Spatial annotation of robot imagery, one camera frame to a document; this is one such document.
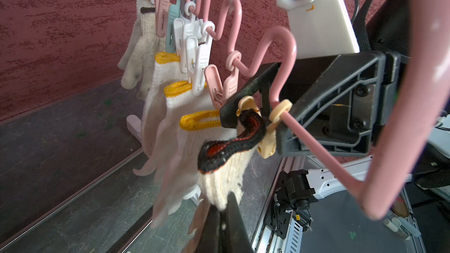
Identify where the yellow clothespin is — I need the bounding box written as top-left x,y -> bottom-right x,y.
236,96 -> 293,159

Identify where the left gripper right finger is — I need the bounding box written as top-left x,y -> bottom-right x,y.
225,192 -> 254,253

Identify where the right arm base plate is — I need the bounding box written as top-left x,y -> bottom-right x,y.
264,169 -> 318,239

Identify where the pink clip hanger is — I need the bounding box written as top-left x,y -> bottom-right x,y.
161,0 -> 450,221

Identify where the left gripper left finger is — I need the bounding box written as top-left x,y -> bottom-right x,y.
195,206 -> 224,253

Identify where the yellow cuff white glove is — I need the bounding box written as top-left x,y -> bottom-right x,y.
118,0 -> 155,70

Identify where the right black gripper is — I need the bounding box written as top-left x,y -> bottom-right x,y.
219,52 -> 401,156

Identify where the clothes rack with steel bars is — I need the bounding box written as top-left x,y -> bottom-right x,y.
0,114 -> 205,253

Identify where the aluminium front rail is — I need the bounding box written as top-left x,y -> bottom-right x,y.
251,156 -> 318,253

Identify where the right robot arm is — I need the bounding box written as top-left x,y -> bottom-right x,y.
227,0 -> 450,220

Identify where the green clothespin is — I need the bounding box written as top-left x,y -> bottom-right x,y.
165,0 -> 181,53

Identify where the white clothespin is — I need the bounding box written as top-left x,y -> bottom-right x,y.
173,1 -> 196,74
185,21 -> 215,96

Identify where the black cuff white glove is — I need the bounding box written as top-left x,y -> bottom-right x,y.
121,7 -> 165,100

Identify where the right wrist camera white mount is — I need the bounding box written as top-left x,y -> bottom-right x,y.
276,0 -> 360,59

